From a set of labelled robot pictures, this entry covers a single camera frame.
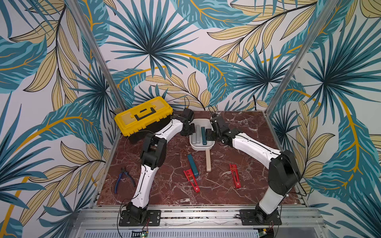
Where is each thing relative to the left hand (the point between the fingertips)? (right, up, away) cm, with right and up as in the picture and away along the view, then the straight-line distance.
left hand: (192, 133), depth 101 cm
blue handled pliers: (-41, -22, -13) cm, 49 cm away
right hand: (+10, +1, -12) cm, 15 cm away
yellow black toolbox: (-30, +9, -9) cm, 33 cm away
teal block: (+8, -6, -2) cm, 10 cm away
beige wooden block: (+9, -16, -11) cm, 22 cm away
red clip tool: (-1, -25, -15) cm, 30 cm away
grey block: (0, -4, -1) cm, 4 cm away
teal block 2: (+2, -23, -15) cm, 27 cm away
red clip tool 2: (+25, -21, -11) cm, 34 cm away
